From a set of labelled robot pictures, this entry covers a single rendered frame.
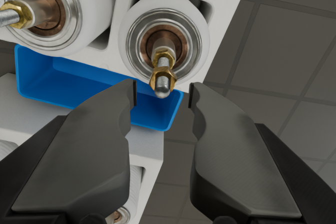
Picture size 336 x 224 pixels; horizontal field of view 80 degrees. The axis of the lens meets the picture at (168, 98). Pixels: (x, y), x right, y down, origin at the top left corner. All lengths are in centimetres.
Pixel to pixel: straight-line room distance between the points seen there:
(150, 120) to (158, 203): 48
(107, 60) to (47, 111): 22
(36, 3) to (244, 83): 45
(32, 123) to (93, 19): 28
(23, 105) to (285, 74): 59
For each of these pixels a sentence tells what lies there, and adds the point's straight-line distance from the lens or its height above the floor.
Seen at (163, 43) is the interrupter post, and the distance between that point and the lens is 18.
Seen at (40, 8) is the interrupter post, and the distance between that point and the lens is 21.
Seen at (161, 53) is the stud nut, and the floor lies 29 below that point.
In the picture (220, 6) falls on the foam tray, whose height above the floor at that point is 18.
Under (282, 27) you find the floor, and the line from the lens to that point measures 52.
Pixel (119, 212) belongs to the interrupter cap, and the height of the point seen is 25.
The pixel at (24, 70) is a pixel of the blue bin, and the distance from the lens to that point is 46.
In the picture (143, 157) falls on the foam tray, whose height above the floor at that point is 18.
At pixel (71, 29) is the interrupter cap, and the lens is 22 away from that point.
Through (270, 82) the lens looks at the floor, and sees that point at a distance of 57.
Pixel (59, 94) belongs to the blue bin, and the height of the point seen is 9.
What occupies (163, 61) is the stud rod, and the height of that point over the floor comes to 30.
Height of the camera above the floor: 45
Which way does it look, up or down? 59 degrees down
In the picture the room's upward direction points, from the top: 179 degrees clockwise
